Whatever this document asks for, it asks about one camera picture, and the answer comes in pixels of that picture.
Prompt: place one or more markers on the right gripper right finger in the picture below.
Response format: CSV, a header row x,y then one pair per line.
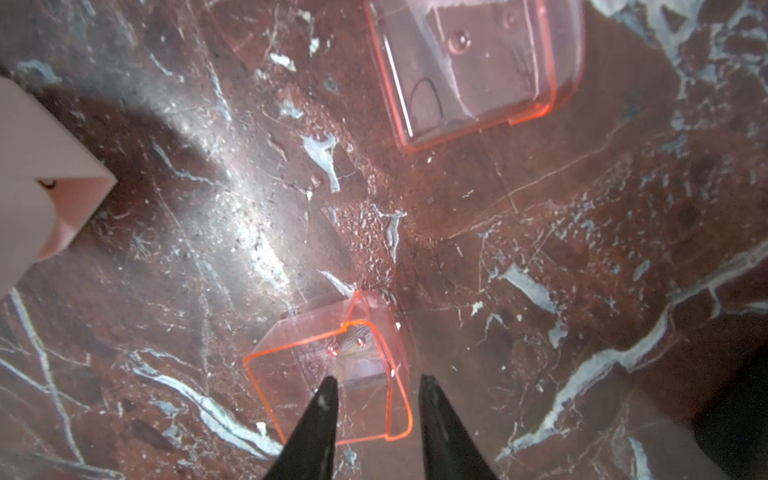
x,y
448,450

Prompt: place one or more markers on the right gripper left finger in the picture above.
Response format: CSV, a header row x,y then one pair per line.
x,y
309,452

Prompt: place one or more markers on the clear pink tray back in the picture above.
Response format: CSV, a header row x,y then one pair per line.
x,y
450,68

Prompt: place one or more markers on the pink sharpener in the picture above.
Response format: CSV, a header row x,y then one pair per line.
x,y
51,184

